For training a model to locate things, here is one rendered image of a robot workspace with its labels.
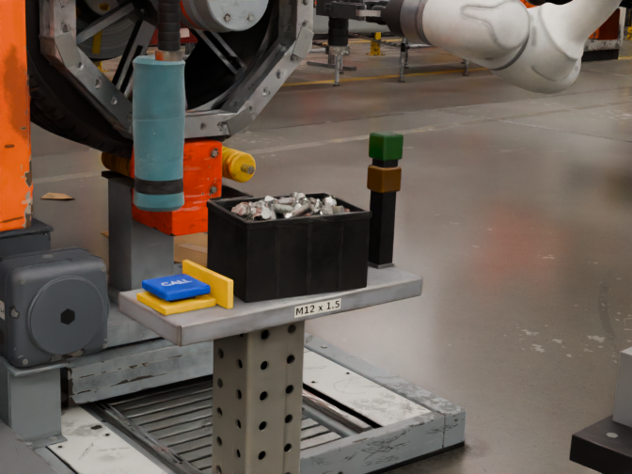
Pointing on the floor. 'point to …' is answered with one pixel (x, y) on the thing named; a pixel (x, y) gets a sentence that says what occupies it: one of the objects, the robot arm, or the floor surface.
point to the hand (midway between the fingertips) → (339, 7)
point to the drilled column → (258, 401)
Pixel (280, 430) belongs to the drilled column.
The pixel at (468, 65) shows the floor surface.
